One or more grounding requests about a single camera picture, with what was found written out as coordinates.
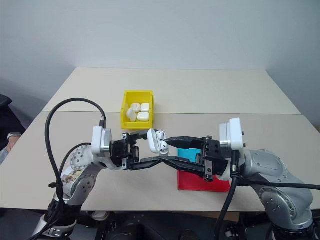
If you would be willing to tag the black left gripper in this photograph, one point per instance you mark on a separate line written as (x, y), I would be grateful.
(122, 152)

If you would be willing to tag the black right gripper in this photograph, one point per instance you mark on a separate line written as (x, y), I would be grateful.
(212, 160)

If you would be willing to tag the white charging case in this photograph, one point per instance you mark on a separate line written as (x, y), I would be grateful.
(145, 107)
(152, 141)
(131, 115)
(135, 107)
(143, 116)

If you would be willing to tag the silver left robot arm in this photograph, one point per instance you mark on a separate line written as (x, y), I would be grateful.
(80, 180)

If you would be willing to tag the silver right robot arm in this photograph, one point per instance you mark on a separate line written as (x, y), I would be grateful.
(272, 172)

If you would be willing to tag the yellow plastic bin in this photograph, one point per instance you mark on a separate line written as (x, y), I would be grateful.
(124, 123)

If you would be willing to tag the white closed charging case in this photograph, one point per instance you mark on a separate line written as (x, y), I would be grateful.
(143, 116)
(145, 107)
(135, 107)
(131, 115)

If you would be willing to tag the bystander bare hand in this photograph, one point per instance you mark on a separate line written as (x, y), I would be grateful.
(13, 145)

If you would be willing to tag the blue plastic tray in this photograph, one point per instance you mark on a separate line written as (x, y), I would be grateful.
(185, 153)

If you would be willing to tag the red plastic tray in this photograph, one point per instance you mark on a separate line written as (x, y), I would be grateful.
(190, 183)

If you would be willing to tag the white round object under table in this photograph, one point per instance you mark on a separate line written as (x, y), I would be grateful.
(99, 215)

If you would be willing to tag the silver wristwatch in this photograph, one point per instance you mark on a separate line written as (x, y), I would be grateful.
(14, 135)

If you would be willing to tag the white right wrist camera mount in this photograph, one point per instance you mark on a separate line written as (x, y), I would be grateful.
(235, 132)

